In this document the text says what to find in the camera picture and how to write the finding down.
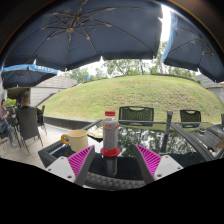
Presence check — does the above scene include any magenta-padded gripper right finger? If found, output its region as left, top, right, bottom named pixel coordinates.
left=134, top=143, right=181, bottom=185

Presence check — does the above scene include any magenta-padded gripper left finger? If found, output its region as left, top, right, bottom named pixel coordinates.
left=45, top=144, right=97, bottom=187

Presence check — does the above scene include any clear red-capped drink bottle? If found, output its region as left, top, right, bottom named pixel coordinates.
left=101, top=110, right=120, bottom=153

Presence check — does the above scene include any dark upright pole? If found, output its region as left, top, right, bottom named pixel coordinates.
left=159, top=110, right=175, bottom=155

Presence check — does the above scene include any yellow snack packet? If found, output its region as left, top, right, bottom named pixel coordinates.
left=87, top=127, right=105, bottom=140

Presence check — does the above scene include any black mesh-back patio chair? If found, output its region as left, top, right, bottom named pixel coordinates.
left=179, top=109, right=202, bottom=130
left=118, top=105, right=155, bottom=127

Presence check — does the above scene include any group of black patio chairs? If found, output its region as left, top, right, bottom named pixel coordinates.
left=0, top=104, right=48, bottom=150

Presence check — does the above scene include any person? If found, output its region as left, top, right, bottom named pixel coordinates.
left=14, top=92, right=43, bottom=117
left=0, top=98, right=16, bottom=148

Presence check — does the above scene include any navy umbrella with lettered band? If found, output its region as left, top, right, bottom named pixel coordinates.
left=0, top=63, right=60, bottom=90

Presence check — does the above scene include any navy umbrella with plain band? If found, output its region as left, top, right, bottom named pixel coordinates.
left=161, top=11, right=224, bottom=83

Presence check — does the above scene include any large navy patio umbrella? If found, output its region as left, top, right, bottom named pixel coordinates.
left=1, top=0, right=164, bottom=73

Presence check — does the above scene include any cream mug with yellow handle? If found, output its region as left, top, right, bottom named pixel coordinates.
left=60, top=129, right=90, bottom=154

